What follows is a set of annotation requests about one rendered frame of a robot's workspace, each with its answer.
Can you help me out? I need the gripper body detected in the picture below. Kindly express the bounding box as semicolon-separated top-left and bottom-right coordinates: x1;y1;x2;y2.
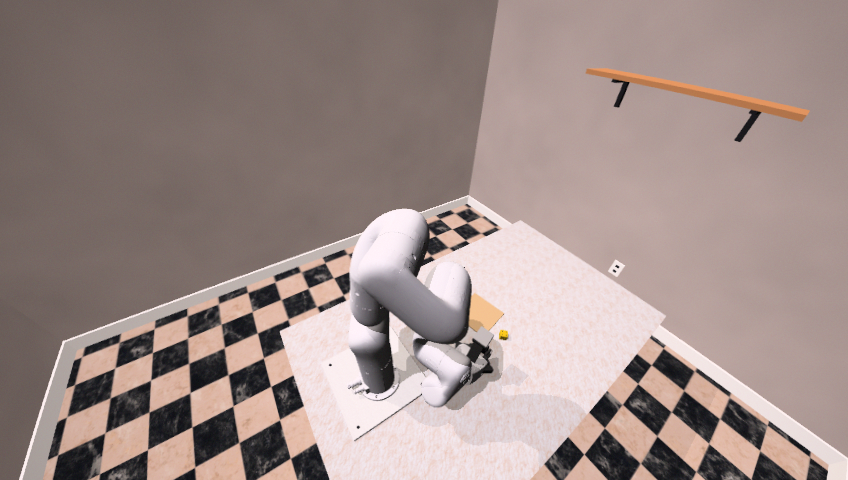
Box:
456;344;488;385

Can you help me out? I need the tan flat mat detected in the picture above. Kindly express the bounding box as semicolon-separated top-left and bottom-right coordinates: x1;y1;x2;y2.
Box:
469;293;504;332

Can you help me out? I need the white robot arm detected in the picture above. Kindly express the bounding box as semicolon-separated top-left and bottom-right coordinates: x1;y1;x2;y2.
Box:
347;209;494;408

